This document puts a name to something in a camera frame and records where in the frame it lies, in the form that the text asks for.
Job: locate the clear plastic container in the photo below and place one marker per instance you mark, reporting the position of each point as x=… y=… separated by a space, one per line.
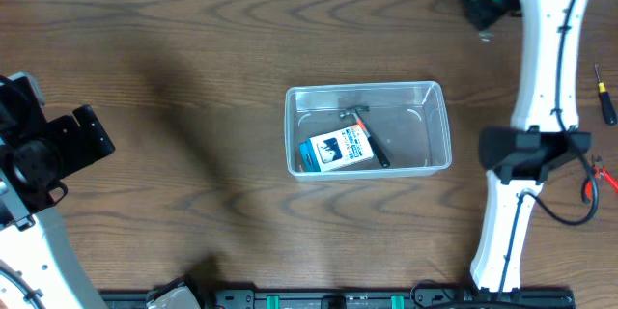
x=408 y=120

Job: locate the black yellow screwdriver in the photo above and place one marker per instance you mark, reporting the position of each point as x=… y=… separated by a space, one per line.
x=608 y=111

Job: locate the small claw hammer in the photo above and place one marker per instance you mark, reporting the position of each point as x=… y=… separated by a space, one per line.
x=377 y=150

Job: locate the blue white screw box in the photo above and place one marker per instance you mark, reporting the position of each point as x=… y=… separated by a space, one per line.
x=335 y=150

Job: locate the red handled pliers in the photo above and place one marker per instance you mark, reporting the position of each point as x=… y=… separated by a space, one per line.
x=600 y=175

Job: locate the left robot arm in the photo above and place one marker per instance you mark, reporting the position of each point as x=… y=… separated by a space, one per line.
x=38 y=266

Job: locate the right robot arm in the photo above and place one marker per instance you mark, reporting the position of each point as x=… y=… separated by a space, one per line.
x=543 y=133

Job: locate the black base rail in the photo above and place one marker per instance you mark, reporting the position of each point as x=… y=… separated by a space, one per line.
x=419 y=297

